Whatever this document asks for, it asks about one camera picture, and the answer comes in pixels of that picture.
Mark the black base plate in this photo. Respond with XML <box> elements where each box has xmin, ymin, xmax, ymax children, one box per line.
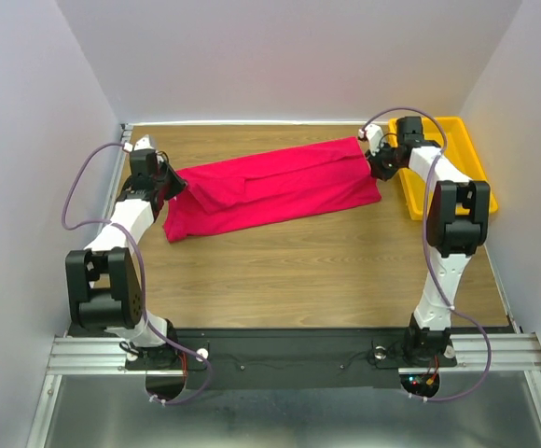
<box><xmin>114</xmin><ymin>328</ymin><xmax>456</xmax><ymax>405</ymax></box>

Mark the aluminium frame rail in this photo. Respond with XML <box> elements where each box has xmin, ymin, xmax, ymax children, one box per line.
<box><xmin>26</xmin><ymin>128</ymin><xmax>132</xmax><ymax>447</ymax></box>

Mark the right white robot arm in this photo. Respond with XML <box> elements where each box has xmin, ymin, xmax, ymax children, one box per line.
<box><xmin>358</xmin><ymin>116</ymin><xmax>491</xmax><ymax>364</ymax></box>

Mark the yellow plastic bin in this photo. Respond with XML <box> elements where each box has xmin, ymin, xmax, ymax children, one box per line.
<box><xmin>398</xmin><ymin>117</ymin><xmax>489</xmax><ymax>220</ymax></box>

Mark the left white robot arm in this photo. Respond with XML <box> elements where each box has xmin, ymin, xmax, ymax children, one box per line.
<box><xmin>65</xmin><ymin>142</ymin><xmax>187</xmax><ymax>369</ymax></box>

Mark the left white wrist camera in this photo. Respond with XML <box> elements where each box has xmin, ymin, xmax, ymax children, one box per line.
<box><xmin>122</xmin><ymin>134</ymin><xmax>157</xmax><ymax>153</ymax></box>

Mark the red t shirt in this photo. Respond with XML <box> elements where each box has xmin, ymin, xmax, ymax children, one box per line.
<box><xmin>163</xmin><ymin>137</ymin><xmax>381</xmax><ymax>243</ymax></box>

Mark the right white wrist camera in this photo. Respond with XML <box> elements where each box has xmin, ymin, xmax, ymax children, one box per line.
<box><xmin>357</xmin><ymin>123</ymin><xmax>384</xmax><ymax>153</ymax></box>

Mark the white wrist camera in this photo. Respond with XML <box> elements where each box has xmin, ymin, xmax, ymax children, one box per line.
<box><xmin>357</xmin><ymin>123</ymin><xmax>384</xmax><ymax>153</ymax></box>
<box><xmin>122</xmin><ymin>134</ymin><xmax>157</xmax><ymax>153</ymax></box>

